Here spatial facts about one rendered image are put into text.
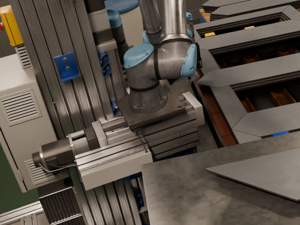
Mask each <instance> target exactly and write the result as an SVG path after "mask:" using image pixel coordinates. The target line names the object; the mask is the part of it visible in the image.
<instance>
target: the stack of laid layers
mask: <svg viewBox="0 0 300 225"><path fill-rule="evenodd" d="M278 18H281V19H282V20H283V21H288V20H291V19H290V18H289V17H287V16H286V15H285V14H284V13H282V12H278V13H273V14H269V15H265V16H260V17H254V18H250V19H245V20H241V21H236V22H231V23H226V24H222V25H216V26H212V27H207V28H203V29H197V30H196V31H197V32H198V34H199V36H200V35H201V34H206V33H211V32H216V31H220V30H225V29H230V28H235V27H239V26H244V25H250V24H254V23H259V22H263V21H269V20H273V19H278ZM200 37H201V36H200ZM299 37H300V31H296V32H292V33H286V34H281V35H277V36H273V37H267V38H262V39H258V40H253V41H249V42H243V43H239V44H234V45H230V46H224V47H220V48H215V49H211V50H209V52H210V54H211V56H212V57H213V55H217V54H222V53H227V52H231V51H236V50H242V49H246V48H251V47H255V46H261V45H265V44H270V43H274V42H280V41H284V40H289V39H293V38H299ZM213 59H214V57H213ZM214 61H215V62H216V60H215V59H214ZM216 64H217V62H216ZM217 65H218V64H217ZM218 67H219V66H218ZM219 69H220V67H219ZM298 78H300V71H295V72H290V73H286V74H281V75H276V76H271V77H267V78H262V79H257V80H252V81H248V82H243V83H237V84H233V85H230V87H231V88H232V90H233V92H234V94H235V95H236V93H235V92H237V91H241V90H246V89H250V88H256V87H260V86H265V85H269V84H274V83H279V82H284V81H288V80H293V79H298ZM208 88H209V90H210V92H211V94H212V96H213V98H214V100H215V102H216V104H217V106H218V108H219V110H220V112H221V114H222V116H223V118H224V120H225V122H226V124H227V126H228V128H229V130H230V132H231V134H232V136H233V138H234V140H235V142H236V144H239V142H238V140H237V138H236V137H235V135H234V133H233V131H232V128H231V127H230V125H229V123H228V121H227V119H226V117H225V115H224V113H223V111H222V109H221V108H220V106H219V104H218V101H217V100H216V98H215V96H214V94H213V92H212V90H211V88H210V86H208ZM236 97H237V95H236ZM237 99H238V100H239V98H238V97H237ZM239 102H240V100H239ZM240 103H241V102H240ZM241 105H242V103H241ZM242 107H243V105H242ZM243 108H244V107H243ZM244 110H245V108H244ZM245 112H246V113H247V111H246V110H245ZM298 131H300V129H295V130H290V131H288V132H289V133H293V132H298ZM270 137H273V136H272V134H271V135H266V136H262V137H261V138H262V139H265V138H270Z"/></svg>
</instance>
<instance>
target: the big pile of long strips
mask: <svg viewBox="0 0 300 225"><path fill-rule="evenodd" d="M286 5H291V6H292V7H293V8H295V9H299V8H300V0H209V1H207V2H206V3H204V4H203V5H201V6H202V7H203V9H204V12H205V13H210V21H215V20H219V19H224V18H229V17H234V16H239V15H243V14H248V13H254V12H258V11H262V10H267V9H271V8H277V7H282V6H286Z"/></svg>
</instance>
